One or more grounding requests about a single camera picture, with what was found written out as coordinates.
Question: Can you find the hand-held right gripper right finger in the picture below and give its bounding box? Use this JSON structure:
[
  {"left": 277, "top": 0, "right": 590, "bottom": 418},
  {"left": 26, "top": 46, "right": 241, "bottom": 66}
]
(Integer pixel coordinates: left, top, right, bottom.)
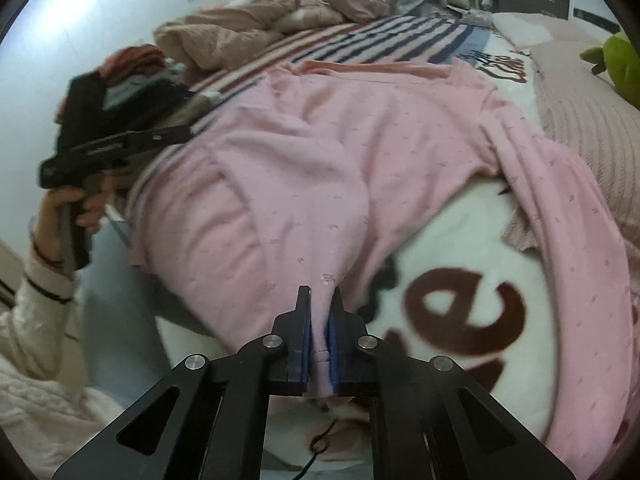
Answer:
[{"left": 327, "top": 286, "right": 574, "bottom": 480}]

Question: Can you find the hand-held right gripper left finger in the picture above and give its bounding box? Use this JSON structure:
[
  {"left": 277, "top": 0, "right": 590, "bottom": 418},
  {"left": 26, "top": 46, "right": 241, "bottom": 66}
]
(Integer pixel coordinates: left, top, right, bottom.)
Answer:
[{"left": 52, "top": 285, "right": 313, "bottom": 480}]

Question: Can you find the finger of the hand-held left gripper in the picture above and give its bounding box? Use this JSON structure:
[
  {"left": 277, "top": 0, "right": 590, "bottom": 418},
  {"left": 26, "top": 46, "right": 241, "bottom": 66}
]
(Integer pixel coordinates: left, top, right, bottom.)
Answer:
[{"left": 75, "top": 126, "right": 192, "bottom": 157}]

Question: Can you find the pink dotted garment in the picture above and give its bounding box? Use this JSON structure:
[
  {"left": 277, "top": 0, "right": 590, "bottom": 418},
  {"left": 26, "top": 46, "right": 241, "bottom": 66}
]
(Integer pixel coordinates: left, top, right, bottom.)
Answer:
[{"left": 125, "top": 57, "right": 632, "bottom": 466}]

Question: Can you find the pile of dark clothes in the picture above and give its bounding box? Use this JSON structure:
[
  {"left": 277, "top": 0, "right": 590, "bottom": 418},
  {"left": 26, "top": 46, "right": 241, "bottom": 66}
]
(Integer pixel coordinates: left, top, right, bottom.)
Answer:
[{"left": 56, "top": 45, "right": 221, "bottom": 131}]

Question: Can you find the person's left hand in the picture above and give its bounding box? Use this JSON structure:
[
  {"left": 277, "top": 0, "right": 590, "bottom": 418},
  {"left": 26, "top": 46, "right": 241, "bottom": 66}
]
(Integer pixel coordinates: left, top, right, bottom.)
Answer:
[{"left": 31, "top": 180, "right": 118, "bottom": 261}]

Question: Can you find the printed white blanket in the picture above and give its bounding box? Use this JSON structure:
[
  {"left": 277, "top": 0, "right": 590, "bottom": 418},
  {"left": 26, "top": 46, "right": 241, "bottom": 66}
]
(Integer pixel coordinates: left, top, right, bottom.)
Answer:
[{"left": 165, "top": 14, "right": 596, "bottom": 441}]

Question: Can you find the beige rumpled quilt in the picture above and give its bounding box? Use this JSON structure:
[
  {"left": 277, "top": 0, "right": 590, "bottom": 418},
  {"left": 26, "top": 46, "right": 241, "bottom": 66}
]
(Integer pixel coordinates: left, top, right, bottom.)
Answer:
[{"left": 152, "top": 0, "right": 346, "bottom": 71}]

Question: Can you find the pink satin pillow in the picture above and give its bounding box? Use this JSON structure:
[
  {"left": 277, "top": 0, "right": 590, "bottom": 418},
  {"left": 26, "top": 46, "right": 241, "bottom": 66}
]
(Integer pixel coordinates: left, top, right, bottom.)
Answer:
[{"left": 315, "top": 0, "right": 391, "bottom": 23}]

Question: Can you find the pink knitted blanket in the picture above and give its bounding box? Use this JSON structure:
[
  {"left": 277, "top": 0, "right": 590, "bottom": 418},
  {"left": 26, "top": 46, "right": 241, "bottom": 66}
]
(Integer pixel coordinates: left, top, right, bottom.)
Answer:
[{"left": 492, "top": 12, "right": 640, "bottom": 256}]

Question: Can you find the green plush toy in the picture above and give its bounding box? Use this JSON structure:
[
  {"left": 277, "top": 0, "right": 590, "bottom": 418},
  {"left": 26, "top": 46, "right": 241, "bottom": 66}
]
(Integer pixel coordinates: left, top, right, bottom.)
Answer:
[{"left": 580, "top": 31, "right": 640, "bottom": 111}]

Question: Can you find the black cable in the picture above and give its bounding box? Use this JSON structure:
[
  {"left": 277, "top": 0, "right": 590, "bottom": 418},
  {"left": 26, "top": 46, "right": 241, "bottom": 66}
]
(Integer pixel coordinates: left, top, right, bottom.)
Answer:
[{"left": 292, "top": 417, "right": 341, "bottom": 480}]

